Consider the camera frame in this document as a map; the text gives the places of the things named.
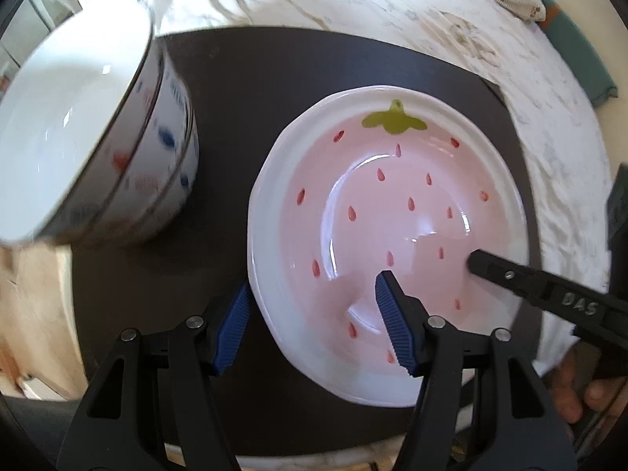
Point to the person's right hand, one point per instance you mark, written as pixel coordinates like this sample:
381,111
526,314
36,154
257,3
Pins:
569,382

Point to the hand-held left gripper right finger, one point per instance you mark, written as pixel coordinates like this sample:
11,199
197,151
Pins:
392,314

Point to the pink strawberry plate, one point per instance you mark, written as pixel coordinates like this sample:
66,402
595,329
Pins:
392,196

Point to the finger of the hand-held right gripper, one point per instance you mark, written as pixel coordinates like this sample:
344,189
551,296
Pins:
535,284

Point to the dark brown mat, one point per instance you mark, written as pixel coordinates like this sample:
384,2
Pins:
235,73

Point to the white bowl with dark rim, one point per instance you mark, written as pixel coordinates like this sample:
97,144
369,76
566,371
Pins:
59,122

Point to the white bowl with coloured print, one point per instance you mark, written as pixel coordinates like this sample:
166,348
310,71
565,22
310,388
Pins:
167,157

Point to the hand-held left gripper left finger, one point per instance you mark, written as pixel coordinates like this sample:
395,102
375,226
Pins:
235,328

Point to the teal orange blanket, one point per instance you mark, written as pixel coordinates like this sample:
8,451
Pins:
579,54

